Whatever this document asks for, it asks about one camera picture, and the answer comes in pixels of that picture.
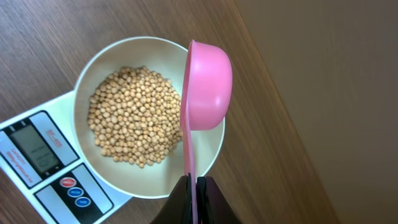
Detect white digital kitchen scale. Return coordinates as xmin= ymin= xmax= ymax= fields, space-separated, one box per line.
xmin=1 ymin=91 xmax=131 ymax=223

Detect soybeans in bowl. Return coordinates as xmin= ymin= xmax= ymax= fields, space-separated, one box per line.
xmin=87 ymin=66 xmax=183 ymax=168

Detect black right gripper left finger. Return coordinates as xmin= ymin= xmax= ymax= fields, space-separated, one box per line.
xmin=150 ymin=174 xmax=193 ymax=224

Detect white bowl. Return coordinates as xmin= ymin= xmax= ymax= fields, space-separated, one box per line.
xmin=73 ymin=37 xmax=226 ymax=198

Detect pink plastic scoop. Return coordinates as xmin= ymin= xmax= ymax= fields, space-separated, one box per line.
xmin=180 ymin=40 xmax=233 ymax=223

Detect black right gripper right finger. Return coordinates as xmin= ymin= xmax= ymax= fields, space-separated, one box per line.
xmin=197 ymin=176 xmax=241 ymax=224

